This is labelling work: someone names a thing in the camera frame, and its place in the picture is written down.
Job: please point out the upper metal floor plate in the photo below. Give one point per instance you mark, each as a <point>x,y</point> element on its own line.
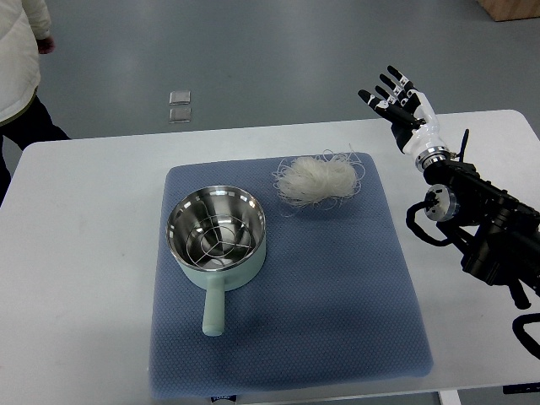
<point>180,97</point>

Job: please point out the mint green steel pot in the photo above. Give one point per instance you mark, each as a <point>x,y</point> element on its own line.
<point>203,203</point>

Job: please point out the wooden box corner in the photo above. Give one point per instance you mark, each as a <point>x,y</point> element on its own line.
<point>508,10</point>

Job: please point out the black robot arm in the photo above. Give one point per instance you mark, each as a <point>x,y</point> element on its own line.
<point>497,235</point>

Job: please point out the wire steaming rack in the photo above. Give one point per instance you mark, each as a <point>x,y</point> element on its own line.
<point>217,242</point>

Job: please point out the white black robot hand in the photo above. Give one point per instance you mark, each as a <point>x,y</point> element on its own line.
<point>414,124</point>

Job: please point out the blue quilted mat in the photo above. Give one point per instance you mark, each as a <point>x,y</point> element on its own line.
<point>333,302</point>

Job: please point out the person in white jacket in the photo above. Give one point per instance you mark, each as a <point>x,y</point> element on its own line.
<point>25,36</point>

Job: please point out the white vermicelli bundle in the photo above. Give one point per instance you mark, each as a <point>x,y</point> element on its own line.
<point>317,182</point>

